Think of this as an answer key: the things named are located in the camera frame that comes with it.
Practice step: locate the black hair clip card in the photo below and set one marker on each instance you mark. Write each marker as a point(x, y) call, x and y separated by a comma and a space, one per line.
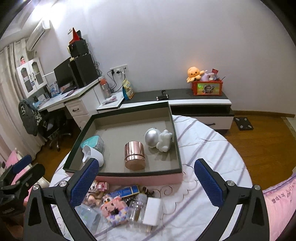
point(147, 192)

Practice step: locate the rose gold metal canister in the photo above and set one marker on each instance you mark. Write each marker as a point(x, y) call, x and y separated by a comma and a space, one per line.
point(134, 156)

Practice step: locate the clear plastic jar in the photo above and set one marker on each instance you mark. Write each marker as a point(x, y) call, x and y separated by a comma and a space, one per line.
point(136, 208)

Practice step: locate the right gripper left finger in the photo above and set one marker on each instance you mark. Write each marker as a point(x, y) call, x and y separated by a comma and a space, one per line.
point(40, 222)

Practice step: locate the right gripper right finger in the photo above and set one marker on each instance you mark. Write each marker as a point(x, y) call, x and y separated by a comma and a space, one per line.
point(252, 222)

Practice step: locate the white wall power strip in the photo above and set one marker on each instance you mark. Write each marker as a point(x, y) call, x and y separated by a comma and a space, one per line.
point(120, 69)

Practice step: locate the black small dumbbell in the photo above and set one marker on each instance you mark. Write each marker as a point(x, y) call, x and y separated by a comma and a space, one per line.
point(163, 96)

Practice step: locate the white air conditioner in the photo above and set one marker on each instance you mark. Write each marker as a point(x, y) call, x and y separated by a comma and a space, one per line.
point(42, 27)

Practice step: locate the red toy storage crate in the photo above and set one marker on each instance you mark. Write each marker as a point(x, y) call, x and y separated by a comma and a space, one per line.
point(207, 88)

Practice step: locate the pink owl block figure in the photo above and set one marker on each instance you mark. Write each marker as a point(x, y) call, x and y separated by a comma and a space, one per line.
point(114, 209)

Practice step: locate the low black white cabinet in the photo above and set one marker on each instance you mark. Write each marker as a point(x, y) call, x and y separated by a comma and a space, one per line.
point(213, 111)

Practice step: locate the orange octopus plush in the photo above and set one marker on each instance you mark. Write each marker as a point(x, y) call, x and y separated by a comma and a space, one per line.
point(194, 74)

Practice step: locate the clear dental flosser box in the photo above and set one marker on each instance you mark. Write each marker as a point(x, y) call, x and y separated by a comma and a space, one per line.
point(89, 216)

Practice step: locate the white computer desk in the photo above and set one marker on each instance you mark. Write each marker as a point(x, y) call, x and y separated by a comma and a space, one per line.
point(81, 103)

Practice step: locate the blue card box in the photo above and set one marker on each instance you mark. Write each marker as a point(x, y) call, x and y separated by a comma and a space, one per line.
point(125, 192)

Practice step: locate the plastic bottle orange cap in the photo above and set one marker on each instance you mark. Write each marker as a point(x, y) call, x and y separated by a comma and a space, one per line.
point(105, 88)

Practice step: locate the white astronaut figurine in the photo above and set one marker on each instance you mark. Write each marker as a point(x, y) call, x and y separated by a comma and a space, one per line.
point(162, 141)

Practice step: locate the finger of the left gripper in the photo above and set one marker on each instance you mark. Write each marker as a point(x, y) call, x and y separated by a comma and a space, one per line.
point(22, 163)

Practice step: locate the teal oval plastic case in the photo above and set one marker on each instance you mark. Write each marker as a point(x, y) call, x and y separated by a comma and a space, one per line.
point(95, 142)

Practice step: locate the white glass door cabinet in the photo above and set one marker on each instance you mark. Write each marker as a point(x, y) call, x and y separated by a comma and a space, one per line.
point(31, 77)

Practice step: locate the green and pink tray box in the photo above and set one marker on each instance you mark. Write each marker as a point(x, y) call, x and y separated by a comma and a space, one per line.
point(119, 127)

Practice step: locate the pig doll figurine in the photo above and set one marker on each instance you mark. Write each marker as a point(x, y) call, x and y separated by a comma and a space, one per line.
point(93, 199)

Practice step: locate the yellow blue snack bag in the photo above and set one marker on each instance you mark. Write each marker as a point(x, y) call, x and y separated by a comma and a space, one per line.
point(127, 90)

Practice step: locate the black speaker box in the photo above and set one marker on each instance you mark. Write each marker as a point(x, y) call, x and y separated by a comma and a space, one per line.
point(78, 48)

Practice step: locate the black office chair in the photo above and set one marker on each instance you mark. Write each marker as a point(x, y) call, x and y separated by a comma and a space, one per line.
point(52, 125)

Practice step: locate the black floor scale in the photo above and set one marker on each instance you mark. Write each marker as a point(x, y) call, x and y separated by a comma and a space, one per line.
point(243, 123)

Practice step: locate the white pink block figure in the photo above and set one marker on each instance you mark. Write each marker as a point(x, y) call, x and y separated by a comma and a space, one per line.
point(99, 186)

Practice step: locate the black computer monitor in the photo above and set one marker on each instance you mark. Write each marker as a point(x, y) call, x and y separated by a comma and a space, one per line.
point(64, 76)

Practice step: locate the pink bedding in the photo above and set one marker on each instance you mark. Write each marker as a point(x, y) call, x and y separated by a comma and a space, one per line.
point(280, 203)

